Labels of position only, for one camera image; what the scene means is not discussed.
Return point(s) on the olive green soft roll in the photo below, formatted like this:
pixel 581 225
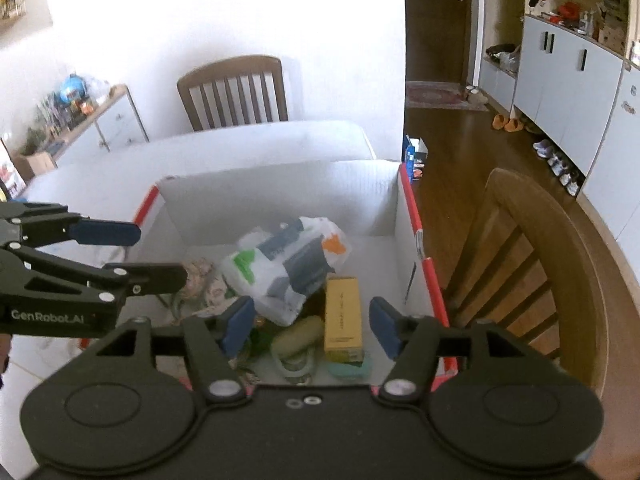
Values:
pixel 297 336

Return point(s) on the teal small item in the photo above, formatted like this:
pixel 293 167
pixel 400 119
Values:
pixel 350 367

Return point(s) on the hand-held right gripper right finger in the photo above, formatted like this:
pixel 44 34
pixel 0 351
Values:
pixel 386 325

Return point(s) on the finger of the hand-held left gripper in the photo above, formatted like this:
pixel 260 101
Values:
pixel 150 278
pixel 107 233

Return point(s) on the brown wooden chair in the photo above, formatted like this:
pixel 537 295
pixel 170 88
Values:
pixel 230 70
pixel 550 240

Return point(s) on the yellow rectangular box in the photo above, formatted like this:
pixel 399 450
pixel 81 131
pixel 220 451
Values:
pixel 343 320

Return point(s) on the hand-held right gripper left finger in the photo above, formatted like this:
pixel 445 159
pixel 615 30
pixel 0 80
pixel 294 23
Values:
pixel 240 324

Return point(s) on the blue globe toy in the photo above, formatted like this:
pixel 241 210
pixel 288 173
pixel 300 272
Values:
pixel 71 89

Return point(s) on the beige slipper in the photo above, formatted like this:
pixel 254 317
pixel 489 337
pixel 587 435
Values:
pixel 481 95
pixel 471 92

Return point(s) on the wooden toy box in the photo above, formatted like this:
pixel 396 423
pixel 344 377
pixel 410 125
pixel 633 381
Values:
pixel 611 37

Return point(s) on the white wooden sideboard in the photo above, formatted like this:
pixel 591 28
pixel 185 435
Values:
pixel 110 130

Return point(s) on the dark door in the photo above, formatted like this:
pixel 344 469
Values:
pixel 435 25

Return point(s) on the row of white shoes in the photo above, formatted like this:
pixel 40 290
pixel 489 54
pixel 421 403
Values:
pixel 557 165

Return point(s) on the beige patterned pouch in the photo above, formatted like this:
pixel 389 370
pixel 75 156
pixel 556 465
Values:
pixel 205 282

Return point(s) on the white wall cabinet unit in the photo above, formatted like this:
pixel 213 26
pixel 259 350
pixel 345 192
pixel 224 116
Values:
pixel 565 90

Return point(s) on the white cardboard box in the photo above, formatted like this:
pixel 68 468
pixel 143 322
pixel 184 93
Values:
pixel 280 195

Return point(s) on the patterned rug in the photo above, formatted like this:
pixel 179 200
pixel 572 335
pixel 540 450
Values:
pixel 440 96

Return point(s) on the blue white box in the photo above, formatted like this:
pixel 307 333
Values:
pixel 414 157

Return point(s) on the white printed plastic bag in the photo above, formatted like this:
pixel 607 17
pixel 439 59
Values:
pixel 280 270

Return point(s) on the orange slipper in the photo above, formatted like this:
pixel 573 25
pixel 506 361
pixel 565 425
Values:
pixel 499 122
pixel 516 125

